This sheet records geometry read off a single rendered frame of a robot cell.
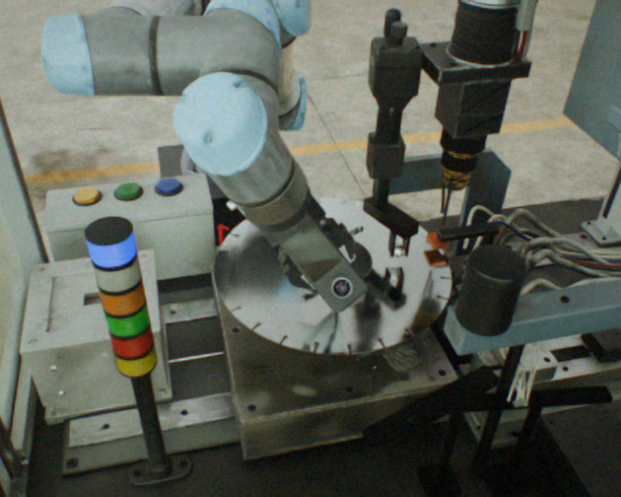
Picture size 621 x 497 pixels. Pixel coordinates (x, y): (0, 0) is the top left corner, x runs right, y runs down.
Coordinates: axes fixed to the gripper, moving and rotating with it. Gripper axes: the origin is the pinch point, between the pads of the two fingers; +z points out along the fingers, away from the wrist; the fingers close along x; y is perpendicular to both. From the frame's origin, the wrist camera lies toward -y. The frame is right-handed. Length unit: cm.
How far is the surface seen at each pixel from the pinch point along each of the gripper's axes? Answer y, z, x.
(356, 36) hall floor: 257, 235, -107
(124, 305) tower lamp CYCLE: 1.5, -21.1, 18.7
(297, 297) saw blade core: 2.8, 1.8, 5.5
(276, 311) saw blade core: 2.0, -0.1, 8.5
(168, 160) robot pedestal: 71, 36, 14
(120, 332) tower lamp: 1.2, -18.1, 21.4
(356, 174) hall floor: 123, 165, -37
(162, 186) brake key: 41.2, 10.5, 14.6
